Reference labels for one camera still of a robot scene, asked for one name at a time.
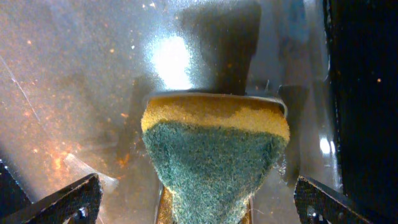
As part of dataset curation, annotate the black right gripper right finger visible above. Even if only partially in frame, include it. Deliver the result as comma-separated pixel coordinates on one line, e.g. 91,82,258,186
294,175,382,223

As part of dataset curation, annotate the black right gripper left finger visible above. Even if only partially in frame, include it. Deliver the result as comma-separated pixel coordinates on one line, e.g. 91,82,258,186
1,162,103,224

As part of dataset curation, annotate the yellow green scrub sponge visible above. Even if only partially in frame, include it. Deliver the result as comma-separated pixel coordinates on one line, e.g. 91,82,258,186
141,94,290,223

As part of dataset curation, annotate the black water tray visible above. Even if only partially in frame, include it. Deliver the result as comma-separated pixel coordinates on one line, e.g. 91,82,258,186
1,1,397,223

